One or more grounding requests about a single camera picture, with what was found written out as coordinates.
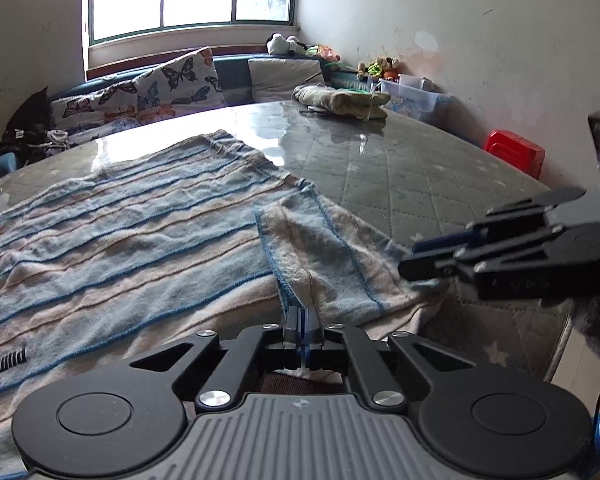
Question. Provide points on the black bag on sofa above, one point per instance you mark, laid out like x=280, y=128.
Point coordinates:
x=29, y=134

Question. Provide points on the large butterfly print pillow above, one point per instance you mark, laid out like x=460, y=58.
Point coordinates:
x=185, y=85

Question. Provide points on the white plush toy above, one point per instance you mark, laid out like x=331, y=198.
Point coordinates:
x=277, y=44

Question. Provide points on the grey quilted star table cover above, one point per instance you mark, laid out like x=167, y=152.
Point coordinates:
x=407, y=179

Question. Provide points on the folded yellow beige cloth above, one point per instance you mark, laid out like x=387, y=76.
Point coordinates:
x=343, y=102

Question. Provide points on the grey plain cushion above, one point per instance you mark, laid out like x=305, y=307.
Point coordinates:
x=274, y=79

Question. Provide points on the blue sofa bench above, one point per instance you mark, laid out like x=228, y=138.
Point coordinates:
x=234, y=77

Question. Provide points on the clear plastic storage box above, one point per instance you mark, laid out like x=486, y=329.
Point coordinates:
x=422, y=105

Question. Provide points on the orange green plush toy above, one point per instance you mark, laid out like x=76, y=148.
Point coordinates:
x=324, y=52

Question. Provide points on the brown green plush toy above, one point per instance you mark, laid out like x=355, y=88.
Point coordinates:
x=382, y=68

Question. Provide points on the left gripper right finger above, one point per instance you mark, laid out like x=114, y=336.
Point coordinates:
x=350, y=353

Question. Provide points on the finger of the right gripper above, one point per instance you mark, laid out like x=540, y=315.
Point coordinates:
x=526, y=258
x=503, y=223

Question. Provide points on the striped blue beige garment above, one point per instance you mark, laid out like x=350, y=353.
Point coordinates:
x=205, y=235

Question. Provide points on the small butterfly print pillow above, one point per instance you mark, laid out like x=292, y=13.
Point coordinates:
x=88, y=111

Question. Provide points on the red plastic stool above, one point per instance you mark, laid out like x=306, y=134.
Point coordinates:
x=517, y=151

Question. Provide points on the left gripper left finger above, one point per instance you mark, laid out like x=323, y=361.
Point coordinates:
x=256, y=351

